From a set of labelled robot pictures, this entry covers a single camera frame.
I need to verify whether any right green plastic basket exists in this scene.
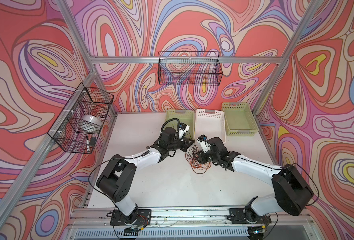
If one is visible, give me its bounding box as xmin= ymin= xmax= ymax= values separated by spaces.
xmin=222 ymin=103 xmax=259 ymax=137

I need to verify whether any black wire basket wall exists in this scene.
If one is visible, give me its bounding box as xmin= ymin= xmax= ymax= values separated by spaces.
xmin=48 ymin=83 xmax=114 ymax=154
xmin=158 ymin=50 xmax=223 ymax=86

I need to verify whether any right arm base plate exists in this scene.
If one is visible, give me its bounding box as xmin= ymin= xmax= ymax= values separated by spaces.
xmin=227 ymin=208 xmax=272 ymax=225

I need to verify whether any black marker in wire basket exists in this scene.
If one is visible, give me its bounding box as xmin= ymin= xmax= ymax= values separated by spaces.
xmin=86 ymin=136 xmax=91 ymax=153

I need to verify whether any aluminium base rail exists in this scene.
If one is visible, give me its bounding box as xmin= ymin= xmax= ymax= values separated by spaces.
xmin=68 ymin=205 xmax=316 ymax=228

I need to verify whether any red cable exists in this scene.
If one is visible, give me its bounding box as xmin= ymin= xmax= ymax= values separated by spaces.
xmin=184 ymin=143 xmax=213 ymax=175

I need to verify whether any white bowl in wire basket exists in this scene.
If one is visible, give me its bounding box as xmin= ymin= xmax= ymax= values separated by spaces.
xmin=81 ymin=115 xmax=103 ymax=127

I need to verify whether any white plastic basket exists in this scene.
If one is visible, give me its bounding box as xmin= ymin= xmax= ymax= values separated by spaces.
xmin=194 ymin=109 xmax=227 ymax=143

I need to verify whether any green plastic basket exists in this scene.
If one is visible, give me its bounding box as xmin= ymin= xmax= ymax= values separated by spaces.
xmin=165 ymin=110 xmax=195 ymax=140
xmin=222 ymin=103 xmax=259 ymax=137

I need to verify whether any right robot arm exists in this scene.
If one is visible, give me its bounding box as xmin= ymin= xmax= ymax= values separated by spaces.
xmin=196 ymin=135 xmax=314 ymax=224

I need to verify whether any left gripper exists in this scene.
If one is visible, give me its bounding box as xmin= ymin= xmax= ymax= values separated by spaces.
xmin=166 ymin=136 xmax=196 ymax=154

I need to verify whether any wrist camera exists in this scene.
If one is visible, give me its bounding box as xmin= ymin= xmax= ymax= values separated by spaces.
xmin=197 ymin=135 xmax=210 ymax=153
xmin=178 ymin=123 xmax=190 ymax=140

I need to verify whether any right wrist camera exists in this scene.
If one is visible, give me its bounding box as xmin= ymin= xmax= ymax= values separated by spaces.
xmin=197 ymin=135 xmax=210 ymax=153

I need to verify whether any left green plastic basket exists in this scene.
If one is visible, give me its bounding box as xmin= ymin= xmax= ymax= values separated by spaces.
xmin=165 ymin=110 xmax=195 ymax=140

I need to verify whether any black wire basket back wall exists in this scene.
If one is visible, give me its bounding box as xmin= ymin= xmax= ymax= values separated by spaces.
xmin=158 ymin=50 xmax=223 ymax=86

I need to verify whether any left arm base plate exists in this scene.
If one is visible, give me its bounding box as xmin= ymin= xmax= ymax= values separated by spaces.
xmin=107 ymin=209 xmax=152 ymax=227

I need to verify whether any black wire basket left wall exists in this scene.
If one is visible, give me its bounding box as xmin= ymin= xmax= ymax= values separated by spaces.
xmin=48 ymin=83 xmax=114 ymax=154

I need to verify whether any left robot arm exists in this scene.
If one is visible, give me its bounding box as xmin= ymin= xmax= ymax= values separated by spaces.
xmin=96 ymin=118 xmax=194 ymax=219

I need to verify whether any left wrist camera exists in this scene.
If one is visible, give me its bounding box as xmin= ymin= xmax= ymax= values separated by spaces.
xmin=178 ymin=123 xmax=190 ymax=140

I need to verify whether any orange cable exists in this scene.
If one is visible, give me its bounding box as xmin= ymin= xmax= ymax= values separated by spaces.
xmin=188 ymin=152 xmax=211 ymax=175

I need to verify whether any black cable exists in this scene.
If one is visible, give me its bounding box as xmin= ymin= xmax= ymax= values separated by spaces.
xmin=185 ymin=143 xmax=203 ymax=160

